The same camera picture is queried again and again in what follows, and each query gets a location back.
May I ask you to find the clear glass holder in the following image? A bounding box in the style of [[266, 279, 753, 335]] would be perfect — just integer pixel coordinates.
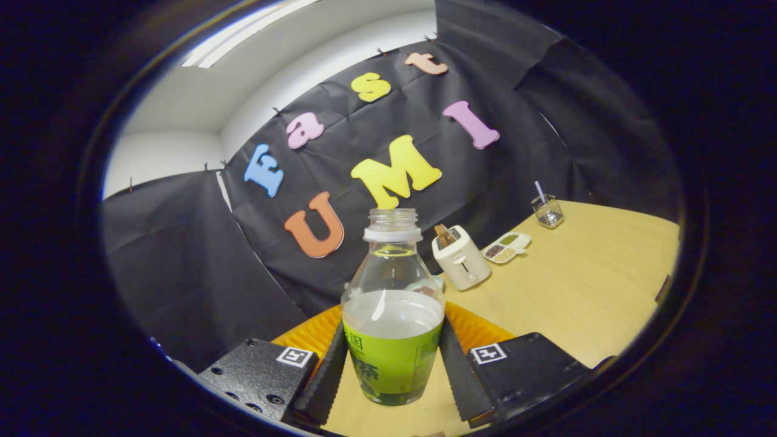
[[532, 194, 565, 229]]

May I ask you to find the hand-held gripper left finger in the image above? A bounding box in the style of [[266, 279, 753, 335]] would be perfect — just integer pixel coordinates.
[[197, 303, 348, 429]]

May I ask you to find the white toaster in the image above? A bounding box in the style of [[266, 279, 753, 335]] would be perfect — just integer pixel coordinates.
[[432, 225, 491, 291]]

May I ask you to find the green label juice bottle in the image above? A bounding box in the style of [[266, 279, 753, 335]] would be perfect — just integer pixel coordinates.
[[341, 208, 446, 406]]

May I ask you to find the white divided snack tray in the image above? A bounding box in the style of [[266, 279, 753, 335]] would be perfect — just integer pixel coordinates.
[[481, 232, 532, 265]]

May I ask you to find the wooden table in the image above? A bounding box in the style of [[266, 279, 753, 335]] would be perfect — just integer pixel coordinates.
[[322, 200, 680, 435]]

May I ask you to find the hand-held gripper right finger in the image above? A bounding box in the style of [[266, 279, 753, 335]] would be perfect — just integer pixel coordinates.
[[440, 302, 614, 429]]

